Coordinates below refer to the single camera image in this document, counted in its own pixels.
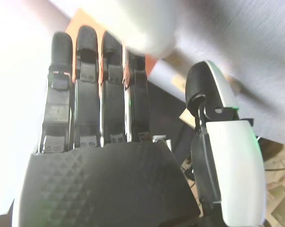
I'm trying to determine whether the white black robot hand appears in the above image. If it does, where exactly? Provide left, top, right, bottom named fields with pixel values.
left=13, top=25, right=267, bottom=227

